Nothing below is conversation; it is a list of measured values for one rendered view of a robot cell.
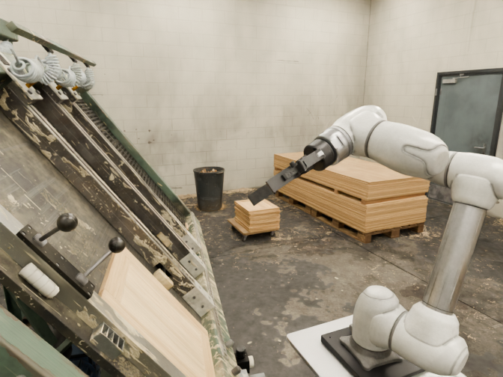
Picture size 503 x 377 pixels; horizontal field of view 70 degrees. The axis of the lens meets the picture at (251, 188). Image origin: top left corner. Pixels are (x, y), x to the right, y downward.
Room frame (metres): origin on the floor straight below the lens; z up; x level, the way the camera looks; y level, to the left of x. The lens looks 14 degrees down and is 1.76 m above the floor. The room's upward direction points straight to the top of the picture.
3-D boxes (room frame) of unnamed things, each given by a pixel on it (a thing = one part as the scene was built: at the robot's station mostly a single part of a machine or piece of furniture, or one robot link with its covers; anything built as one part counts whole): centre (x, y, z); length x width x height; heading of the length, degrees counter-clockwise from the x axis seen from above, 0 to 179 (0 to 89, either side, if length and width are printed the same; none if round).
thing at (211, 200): (5.64, 0.68, 0.33); 0.52 x 0.51 x 0.65; 24
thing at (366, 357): (1.26, -0.47, 0.80); 0.22 x 0.18 x 0.06; 20
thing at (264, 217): (4.53, -0.01, 0.20); 0.61 x 0.53 x 0.40; 24
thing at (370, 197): (5.46, -1.36, 0.39); 2.46 x 1.05 x 0.78; 24
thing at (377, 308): (1.23, -0.49, 0.94); 0.18 x 0.16 x 0.22; 41
